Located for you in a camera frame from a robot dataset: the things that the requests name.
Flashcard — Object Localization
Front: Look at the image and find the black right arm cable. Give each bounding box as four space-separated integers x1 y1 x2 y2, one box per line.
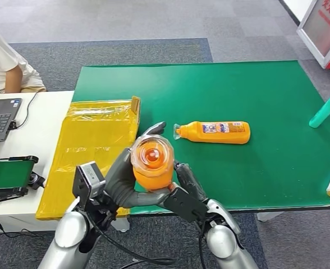
197 221 210 269

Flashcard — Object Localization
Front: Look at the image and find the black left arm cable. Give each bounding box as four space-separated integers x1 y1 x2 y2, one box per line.
86 210 177 269

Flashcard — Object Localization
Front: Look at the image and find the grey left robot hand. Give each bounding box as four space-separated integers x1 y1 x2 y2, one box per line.
104 122 173 210

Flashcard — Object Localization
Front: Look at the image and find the red and white sign board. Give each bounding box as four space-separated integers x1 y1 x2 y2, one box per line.
297 0 330 70

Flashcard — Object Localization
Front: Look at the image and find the orange detergent bottle, small-print label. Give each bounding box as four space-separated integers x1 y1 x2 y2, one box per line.
173 120 251 145

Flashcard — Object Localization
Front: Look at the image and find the orange detergent bottle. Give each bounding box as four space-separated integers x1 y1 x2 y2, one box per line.
130 134 175 192
173 120 251 145

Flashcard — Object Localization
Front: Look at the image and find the black floor cable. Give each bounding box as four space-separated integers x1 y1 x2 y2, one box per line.
0 198 43 239

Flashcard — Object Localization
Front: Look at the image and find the black laptop cable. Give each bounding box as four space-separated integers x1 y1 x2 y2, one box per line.
9 92 39 131

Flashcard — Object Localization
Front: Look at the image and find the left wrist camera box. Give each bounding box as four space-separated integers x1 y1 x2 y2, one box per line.
72 161 107 208

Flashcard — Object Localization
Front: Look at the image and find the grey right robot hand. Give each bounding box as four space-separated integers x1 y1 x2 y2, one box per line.
173 161 208 204

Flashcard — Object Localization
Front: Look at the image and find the yellow plastic-wrapped cardboard sheet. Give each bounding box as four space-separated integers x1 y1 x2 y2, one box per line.
36 96 141 221

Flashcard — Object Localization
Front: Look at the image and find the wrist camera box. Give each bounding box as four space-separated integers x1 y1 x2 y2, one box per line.
163 185 209 224
72 161 107 208

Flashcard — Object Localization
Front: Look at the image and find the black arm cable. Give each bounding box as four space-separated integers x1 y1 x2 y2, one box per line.
197 221 210 269
86 210 177 269

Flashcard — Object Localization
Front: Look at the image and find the teal plastic bottle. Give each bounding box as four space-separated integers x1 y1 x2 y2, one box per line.
308 92 330 129

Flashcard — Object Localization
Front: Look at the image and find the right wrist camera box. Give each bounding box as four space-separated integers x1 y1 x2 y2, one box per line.
163 185 209 224

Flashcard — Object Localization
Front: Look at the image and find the small green belt conveyor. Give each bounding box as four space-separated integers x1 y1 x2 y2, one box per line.
0 155 46 203

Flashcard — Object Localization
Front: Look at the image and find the white table leg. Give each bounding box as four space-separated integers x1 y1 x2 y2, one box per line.
256 211 284 223
110 216 130 233

